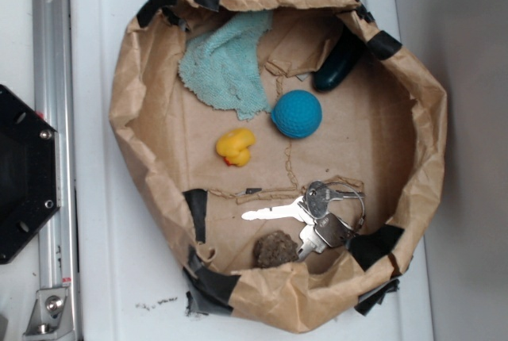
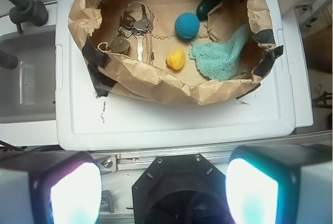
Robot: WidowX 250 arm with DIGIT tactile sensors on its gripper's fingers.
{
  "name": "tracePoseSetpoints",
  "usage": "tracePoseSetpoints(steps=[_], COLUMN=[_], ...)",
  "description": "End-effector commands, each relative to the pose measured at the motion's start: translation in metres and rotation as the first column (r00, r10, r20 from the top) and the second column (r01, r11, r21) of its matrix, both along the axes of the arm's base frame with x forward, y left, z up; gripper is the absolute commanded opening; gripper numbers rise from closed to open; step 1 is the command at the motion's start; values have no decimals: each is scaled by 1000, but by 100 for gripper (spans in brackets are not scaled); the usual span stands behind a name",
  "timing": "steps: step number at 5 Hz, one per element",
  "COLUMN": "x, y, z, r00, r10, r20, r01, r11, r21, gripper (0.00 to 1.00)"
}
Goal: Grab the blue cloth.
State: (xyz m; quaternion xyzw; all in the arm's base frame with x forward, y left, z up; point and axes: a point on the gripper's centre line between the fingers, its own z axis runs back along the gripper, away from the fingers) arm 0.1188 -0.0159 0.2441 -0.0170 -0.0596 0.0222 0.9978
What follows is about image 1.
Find dark green oval object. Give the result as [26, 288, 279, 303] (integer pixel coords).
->
[313, 26, 365, 92]

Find brown paper taped bin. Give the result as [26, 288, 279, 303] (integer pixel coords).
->
[109, 0, 447, 333]

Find blue dimpled foam ball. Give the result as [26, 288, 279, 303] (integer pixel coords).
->
[271, 90, 322, 139]

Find light blue terry cloth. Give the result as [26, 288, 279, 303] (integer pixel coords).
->
[179, 10, 272, 121]

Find white tray base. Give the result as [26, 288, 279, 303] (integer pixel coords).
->
[67, 0, 437, 341]

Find aluminium extrusion rail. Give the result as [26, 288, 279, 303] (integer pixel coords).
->
[33, 0, 83, 340]

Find long silver key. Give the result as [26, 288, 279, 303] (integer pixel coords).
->
[241, 196, 314, 225]

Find thin wire key ring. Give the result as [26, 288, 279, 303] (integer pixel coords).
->
[319, 181, 366, 233]

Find short silver key square head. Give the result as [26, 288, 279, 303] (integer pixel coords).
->
[297, 213, 355, 262]

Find yellow rubber duck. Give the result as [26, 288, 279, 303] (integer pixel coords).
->
[215, 128, 256, 167]

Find small round-head silver key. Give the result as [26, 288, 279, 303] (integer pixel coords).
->
[304, 181, 364, 219]

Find brown rough rock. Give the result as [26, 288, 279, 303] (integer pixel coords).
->
[253, 230, 298, 268]

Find black octagonal mount plate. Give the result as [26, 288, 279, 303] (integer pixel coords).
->
[0, 86, 60, 265]

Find grey corner bracket with bolt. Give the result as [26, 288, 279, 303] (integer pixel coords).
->
[22, 287, 73, 340]

